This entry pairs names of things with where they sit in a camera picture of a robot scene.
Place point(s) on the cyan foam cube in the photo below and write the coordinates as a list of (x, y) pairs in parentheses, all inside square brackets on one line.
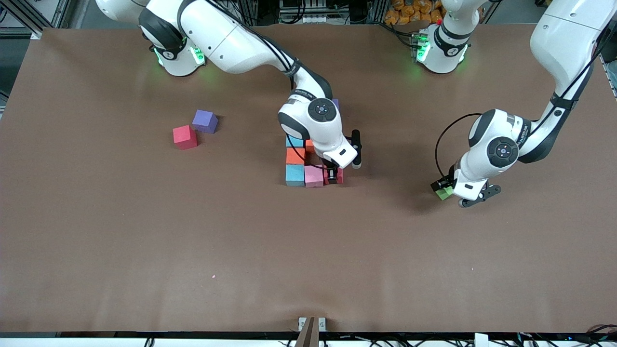
[(292, 141), (295, 174)]

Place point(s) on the pink foam cube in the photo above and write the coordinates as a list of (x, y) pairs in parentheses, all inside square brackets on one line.
[(313, 177)]

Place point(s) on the metal table side rail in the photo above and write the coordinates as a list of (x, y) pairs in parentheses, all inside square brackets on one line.
[(608, 72)]

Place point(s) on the pile of orange objects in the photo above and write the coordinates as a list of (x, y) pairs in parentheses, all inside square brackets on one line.
[(407, 10)]

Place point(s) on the green foam cube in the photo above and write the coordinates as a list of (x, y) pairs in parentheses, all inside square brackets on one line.
[(444, 194)]

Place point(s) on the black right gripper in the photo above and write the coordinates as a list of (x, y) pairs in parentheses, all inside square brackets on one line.
[(331, 173)]

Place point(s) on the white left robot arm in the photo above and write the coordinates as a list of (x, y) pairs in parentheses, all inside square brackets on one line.
[(564, 38)]

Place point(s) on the red foam cube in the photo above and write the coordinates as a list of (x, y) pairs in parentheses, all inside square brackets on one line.
[(340, 176), (184, 137)]

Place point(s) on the brown wooden post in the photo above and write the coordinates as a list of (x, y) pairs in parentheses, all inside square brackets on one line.
[(308, 337)]

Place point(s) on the orange foam cube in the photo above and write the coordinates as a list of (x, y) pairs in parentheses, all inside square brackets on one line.
[(309, 146), (294, 155)]

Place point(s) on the small metal bracket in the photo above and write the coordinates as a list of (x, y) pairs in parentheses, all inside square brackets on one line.
[(301, 322)]

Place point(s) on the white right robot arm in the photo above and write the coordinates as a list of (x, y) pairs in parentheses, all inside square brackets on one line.
[(231, 38)]

